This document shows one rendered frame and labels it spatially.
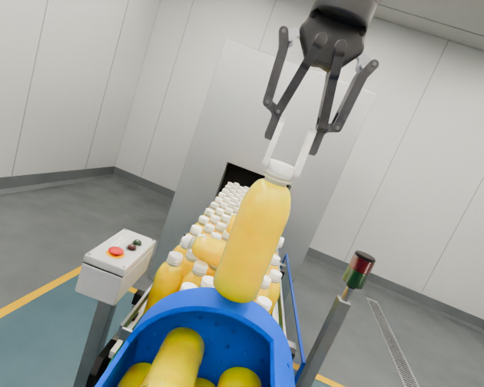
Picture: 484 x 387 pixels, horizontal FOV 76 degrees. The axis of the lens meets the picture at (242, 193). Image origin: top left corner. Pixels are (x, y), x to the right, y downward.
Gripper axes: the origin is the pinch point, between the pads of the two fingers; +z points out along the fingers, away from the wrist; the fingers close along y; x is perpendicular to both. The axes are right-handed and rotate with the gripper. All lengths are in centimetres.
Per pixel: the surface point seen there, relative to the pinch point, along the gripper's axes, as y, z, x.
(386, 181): 178, 15, 397
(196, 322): -3.6, 32.4, 2.0
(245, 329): 4.6, 30.5, 2.0
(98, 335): -27, 65, 26
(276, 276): 14, 39, 44
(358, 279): 37, 31, 43
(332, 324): 37, 48, 44
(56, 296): -98, 152, 134
